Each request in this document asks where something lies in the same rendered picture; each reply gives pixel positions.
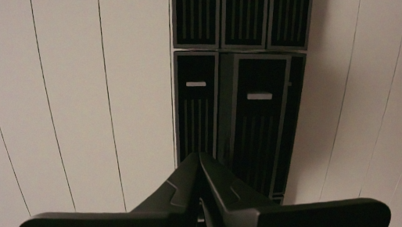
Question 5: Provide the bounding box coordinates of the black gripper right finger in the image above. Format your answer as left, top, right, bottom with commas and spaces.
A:
199, 152, 392, 227

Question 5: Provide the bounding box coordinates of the white equipment rack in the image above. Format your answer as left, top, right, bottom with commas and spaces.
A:
0, 0, 402, 227

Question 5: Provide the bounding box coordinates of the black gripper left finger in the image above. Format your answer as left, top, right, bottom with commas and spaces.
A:
19, 153, 200, 227

